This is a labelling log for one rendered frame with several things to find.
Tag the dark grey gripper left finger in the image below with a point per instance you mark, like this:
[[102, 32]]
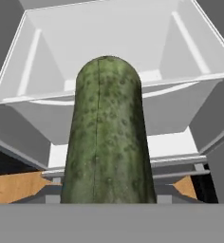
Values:
[[50, 193]]

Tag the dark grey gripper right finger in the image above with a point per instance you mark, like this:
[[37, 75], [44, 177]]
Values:
[[166, 193]]

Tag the clear plastic tupperware container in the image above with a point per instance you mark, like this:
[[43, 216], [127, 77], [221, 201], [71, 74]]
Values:
[[117, 38]]

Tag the green cucumber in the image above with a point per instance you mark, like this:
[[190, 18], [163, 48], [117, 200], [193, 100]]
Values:
[[107, 133]]

